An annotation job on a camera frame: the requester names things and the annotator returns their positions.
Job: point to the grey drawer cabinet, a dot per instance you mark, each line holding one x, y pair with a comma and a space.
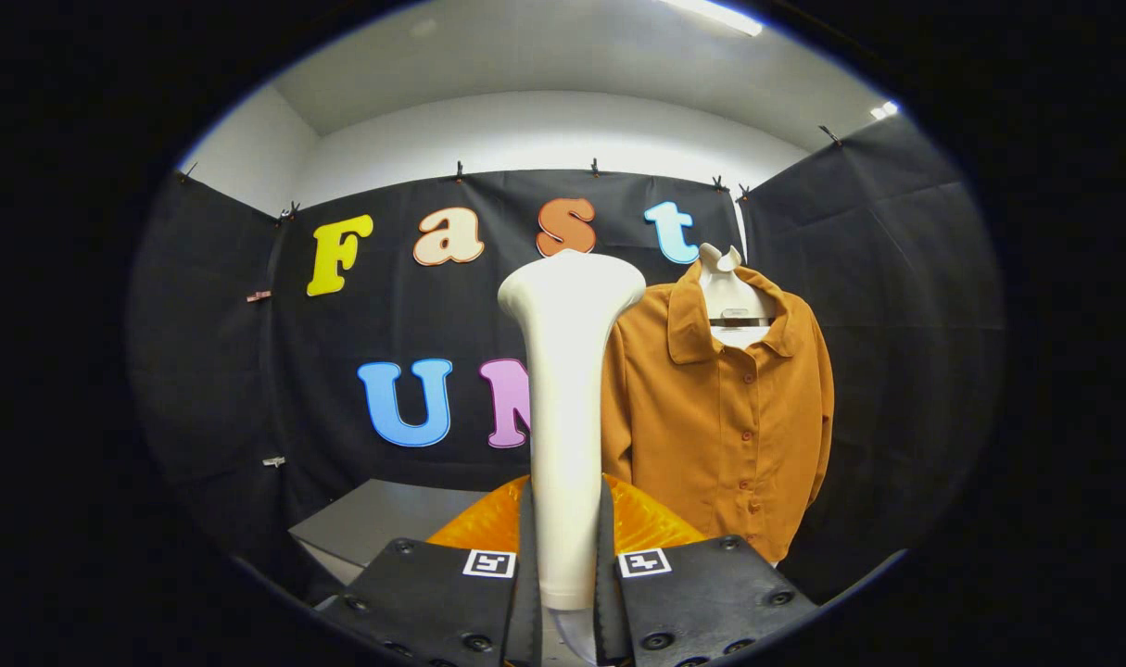
377, 519

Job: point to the orange button-up shirt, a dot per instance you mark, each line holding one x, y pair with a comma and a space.
711, 417

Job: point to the white mannequin torso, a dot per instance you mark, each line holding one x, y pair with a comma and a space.
725, 292

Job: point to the long ceiling light panel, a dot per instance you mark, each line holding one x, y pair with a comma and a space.
715, 16

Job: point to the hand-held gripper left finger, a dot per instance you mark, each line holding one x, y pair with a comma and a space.
521, 574

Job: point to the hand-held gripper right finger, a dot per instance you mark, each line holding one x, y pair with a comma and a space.
607, 574

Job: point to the row of black cloth clips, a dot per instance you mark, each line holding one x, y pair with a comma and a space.
459, 172

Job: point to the small ceiling light panel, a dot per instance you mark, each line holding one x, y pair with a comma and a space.
885, 110

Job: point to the black backdrop cloth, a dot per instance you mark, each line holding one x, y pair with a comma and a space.
470, 315

